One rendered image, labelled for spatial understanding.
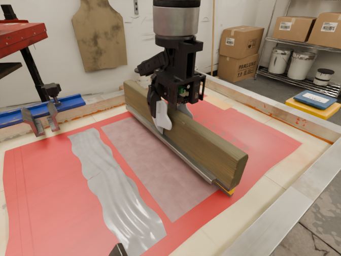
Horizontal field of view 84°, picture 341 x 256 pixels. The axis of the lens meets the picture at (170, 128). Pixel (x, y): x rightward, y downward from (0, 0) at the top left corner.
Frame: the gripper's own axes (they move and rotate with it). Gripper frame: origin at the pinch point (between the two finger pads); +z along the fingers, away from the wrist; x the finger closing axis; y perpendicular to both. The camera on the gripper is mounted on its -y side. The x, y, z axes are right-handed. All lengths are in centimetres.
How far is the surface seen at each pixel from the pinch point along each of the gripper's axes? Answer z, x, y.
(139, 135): 5.1, -4.7, -6.1
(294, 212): 0.6, 2.8, 29.1
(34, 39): 0, -14, -118
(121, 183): 4.2, -15.5, 6.0
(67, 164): 5.2, -22.7, -6.3
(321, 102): 3, 51, 16
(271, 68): 78, 306, -121
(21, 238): 4.9, -32.1, 6.0
